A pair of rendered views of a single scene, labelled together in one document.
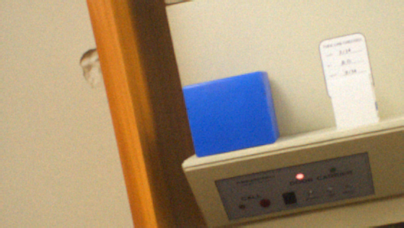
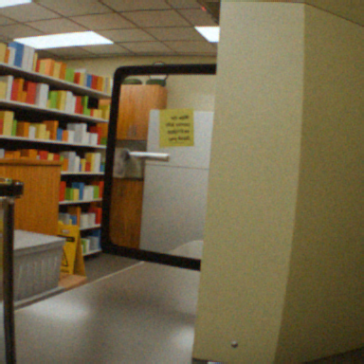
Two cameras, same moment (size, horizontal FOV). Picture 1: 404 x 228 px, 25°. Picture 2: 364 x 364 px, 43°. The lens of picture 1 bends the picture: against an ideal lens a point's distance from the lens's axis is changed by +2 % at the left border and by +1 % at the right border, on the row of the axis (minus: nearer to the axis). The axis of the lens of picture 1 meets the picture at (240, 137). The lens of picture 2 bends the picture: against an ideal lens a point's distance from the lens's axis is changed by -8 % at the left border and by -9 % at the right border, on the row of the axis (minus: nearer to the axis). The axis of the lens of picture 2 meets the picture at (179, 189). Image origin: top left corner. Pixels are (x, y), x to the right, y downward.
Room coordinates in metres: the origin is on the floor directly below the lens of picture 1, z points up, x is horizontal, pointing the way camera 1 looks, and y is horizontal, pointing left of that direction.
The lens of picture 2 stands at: (1.27, -0.85, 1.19)
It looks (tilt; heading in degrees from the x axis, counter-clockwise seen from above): 3 degrees down; 102
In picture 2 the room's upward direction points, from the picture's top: 5 degrees clockwise
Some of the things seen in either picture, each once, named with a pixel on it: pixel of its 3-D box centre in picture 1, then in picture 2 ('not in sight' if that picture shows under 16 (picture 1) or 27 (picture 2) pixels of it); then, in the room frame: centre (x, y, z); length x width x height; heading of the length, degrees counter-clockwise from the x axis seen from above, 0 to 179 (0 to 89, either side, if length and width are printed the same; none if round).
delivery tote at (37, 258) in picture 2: not in sight; (16, 263); (-0.28, 1.74, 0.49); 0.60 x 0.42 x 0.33; 84
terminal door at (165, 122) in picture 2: not in sight; (170, 163); (1.05, 0.09, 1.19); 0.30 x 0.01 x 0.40; 166
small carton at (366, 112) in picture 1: (354, 101); not in sight; (1.13, -0.15, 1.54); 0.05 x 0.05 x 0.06; 78
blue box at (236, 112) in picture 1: (232, 112); not in sight; (1.15, 0.00, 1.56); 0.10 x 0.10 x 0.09; 84
